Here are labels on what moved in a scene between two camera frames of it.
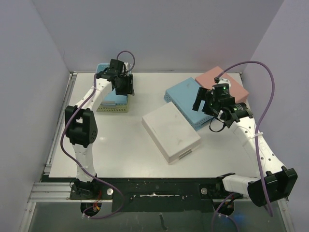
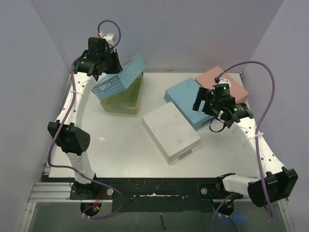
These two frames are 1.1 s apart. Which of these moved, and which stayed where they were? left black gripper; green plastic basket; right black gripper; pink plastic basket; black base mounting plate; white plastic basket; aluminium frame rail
Moved: left black gripper; green plastic basket
Stayed: white plastic basket; aluminium frame rail; pink plastic basket; right black gripper; black base mounting plate
